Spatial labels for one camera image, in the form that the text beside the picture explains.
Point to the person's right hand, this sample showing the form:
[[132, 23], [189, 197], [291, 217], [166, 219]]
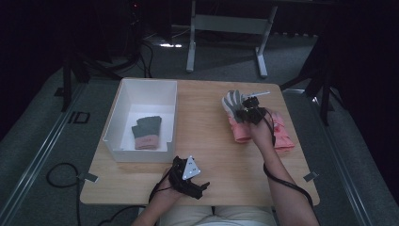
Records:
[[263, 133]]

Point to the white box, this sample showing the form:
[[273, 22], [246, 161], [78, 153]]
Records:
[[147, 94]]

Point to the metal table edge clip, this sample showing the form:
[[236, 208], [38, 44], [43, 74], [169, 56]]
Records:
[[89, 177], [311, 176]]

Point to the person's beige trousers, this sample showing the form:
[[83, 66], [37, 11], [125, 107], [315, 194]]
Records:
[[219, 216]]

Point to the pink glove with red print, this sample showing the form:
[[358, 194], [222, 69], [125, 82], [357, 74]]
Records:
[[284, 138]]

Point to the dark equipment stand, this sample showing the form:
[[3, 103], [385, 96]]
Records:
[[135, 28]]

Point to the grey metal desk frame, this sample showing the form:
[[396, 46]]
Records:
[[230, 24]]

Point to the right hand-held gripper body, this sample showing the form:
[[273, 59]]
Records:
[[254, 113]]

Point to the black tripod stand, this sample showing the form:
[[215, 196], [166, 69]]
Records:
[[66, 81]]

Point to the grey fingerless glove pink cuff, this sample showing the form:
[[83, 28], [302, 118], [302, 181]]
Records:
[[157, 119], [145, 133]]

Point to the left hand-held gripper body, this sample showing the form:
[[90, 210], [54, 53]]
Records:
[[189, 168]]

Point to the pink glove with grey palm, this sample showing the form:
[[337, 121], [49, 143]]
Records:
[[232, 100]]

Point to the metal floor rail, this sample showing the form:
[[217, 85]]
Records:
[[37, 160], [342, 169]]

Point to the black stand with angled legs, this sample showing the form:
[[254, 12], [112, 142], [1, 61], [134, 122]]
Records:
[[324, 91]]

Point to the person's left hand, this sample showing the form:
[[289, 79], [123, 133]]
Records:
[[167, 193]]

